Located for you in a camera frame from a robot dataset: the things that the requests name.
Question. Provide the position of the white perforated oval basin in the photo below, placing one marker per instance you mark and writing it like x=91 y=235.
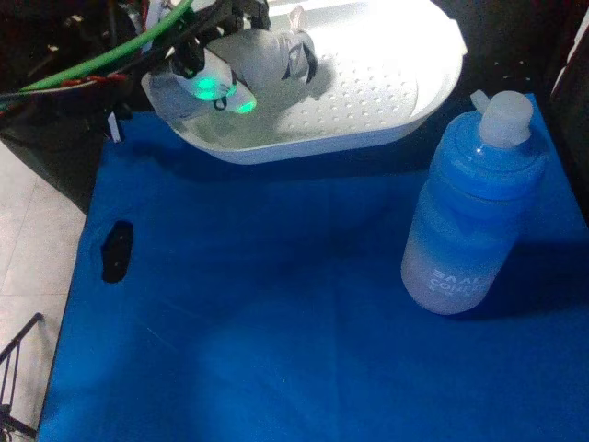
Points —
x=377 y=92

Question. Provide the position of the blue table mat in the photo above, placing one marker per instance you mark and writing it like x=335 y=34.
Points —
x=276 y=345

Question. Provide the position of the grey umbrella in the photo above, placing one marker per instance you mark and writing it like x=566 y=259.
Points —
x=262 y=60

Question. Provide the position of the black metal frame stand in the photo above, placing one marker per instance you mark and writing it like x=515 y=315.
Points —
x=20 y=338

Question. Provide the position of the blue translucent water bottle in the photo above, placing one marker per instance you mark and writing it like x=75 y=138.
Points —
x=465 y=221

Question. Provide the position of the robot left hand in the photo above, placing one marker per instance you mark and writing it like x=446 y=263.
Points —
x=207 y=85

